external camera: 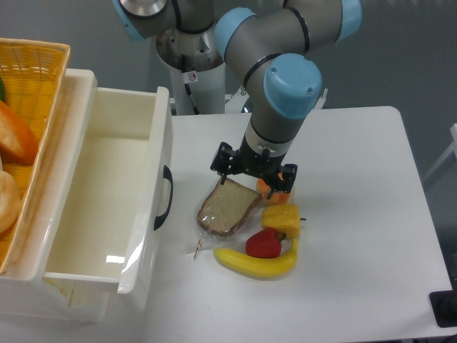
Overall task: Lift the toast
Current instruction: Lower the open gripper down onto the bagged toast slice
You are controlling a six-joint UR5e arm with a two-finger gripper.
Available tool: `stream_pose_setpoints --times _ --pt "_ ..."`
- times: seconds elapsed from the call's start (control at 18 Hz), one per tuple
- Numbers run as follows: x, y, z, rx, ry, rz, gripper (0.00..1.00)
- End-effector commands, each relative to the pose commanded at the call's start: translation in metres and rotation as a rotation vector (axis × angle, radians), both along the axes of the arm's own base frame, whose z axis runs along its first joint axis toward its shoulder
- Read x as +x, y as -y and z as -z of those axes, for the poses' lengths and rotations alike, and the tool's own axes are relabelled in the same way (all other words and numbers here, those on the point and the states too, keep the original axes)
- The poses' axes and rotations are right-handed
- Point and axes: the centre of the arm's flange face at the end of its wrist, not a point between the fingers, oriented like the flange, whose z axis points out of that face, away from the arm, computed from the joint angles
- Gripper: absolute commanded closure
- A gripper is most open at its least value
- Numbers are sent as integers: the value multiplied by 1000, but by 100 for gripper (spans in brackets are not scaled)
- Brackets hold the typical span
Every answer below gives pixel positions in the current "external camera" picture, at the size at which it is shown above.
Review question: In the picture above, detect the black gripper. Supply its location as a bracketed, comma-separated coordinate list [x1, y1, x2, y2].
[210, 139, 298, 199]

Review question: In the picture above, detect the brown toast slice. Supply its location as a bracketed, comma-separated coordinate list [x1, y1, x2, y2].
[184, 177, 262, 257]

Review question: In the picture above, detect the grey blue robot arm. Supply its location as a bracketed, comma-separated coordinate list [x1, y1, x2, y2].
[113, 1, 362, 193]

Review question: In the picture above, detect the orange peach toy fruit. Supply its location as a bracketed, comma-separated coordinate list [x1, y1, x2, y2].
[256, 179, 295, 206]

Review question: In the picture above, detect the yellow corn cob toy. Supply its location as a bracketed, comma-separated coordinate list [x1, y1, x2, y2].
[261, 204, 303, 239]

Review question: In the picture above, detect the red bell pepper toy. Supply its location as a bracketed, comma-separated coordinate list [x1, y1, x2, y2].
[245, 228, 287, 259]

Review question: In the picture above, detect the yellow banana toy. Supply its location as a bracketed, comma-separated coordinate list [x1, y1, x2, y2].
[214, 239, 299, 279]

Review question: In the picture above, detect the white plastic drawer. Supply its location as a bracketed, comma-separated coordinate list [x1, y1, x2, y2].
[56, 87, 173, 310]

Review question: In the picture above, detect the black device at table edge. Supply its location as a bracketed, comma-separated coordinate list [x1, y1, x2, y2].
[429, 290, 456, 328]

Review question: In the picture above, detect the orange bread loaf toy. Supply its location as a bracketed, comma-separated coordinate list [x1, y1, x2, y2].
[1, 101, 39, 165]

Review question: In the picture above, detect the yellow woven basket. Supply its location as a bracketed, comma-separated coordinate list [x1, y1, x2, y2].
[1, 38, 71, 274]

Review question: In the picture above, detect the pale round bread roll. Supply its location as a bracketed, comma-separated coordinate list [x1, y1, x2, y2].
[0, 171, 21, 232]

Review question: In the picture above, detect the white plastic drawer cabinet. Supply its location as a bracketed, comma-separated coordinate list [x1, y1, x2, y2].
[1, 69, 107, 321]

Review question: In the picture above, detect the green item in basket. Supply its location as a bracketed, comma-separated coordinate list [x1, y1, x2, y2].
[0, 78, 6, 103]

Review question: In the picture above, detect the black drawer handle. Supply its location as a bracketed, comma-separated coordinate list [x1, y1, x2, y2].
[154, 165, 174, 231]

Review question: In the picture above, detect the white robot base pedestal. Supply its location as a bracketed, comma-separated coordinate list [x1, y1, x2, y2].
[156, 26, 226, 115]

